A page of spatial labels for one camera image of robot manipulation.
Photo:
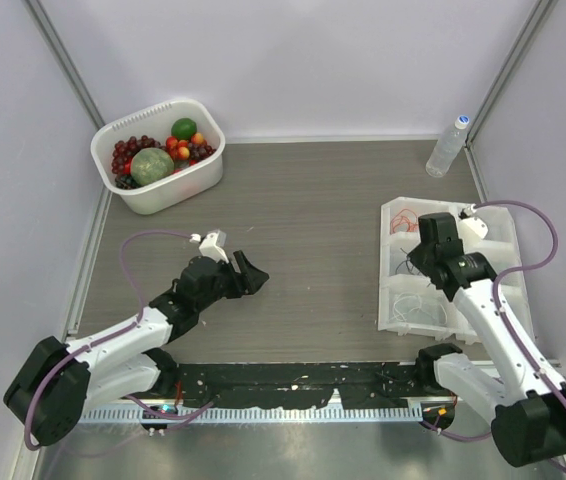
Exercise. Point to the white plastic fruit basket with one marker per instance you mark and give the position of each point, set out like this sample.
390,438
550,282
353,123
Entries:
156,121

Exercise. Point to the white compartment tray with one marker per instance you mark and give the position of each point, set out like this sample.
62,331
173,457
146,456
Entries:
408,302

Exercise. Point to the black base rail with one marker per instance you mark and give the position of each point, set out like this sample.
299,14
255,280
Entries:
302,386

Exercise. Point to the clear water bottle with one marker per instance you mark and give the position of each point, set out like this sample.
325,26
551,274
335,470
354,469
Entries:
448,146

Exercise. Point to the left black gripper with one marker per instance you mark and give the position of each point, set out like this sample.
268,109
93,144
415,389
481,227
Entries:
247,280

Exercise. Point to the green lime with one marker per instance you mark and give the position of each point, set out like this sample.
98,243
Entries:
184,128

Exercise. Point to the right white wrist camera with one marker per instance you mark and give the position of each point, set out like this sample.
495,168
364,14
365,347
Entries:
471,228

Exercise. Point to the red yellow cherry cluster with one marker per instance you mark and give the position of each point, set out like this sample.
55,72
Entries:
188,152

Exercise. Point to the green melon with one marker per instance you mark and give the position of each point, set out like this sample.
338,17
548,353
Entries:
151,165

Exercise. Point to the white slotted cable duct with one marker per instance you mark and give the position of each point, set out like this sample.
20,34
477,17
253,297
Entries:
125,413

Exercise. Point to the red grape bunch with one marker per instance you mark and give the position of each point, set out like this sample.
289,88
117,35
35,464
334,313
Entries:
124,151

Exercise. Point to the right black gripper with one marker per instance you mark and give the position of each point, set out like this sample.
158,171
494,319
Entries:
416,258

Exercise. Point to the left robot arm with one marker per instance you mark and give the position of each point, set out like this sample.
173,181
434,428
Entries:
60,381

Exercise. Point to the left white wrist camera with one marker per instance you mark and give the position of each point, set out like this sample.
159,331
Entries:
211,245

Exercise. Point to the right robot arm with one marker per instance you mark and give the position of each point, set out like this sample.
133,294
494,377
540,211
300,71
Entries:
525,404

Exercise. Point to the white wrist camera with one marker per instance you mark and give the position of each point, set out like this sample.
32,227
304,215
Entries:
211,245
471,228

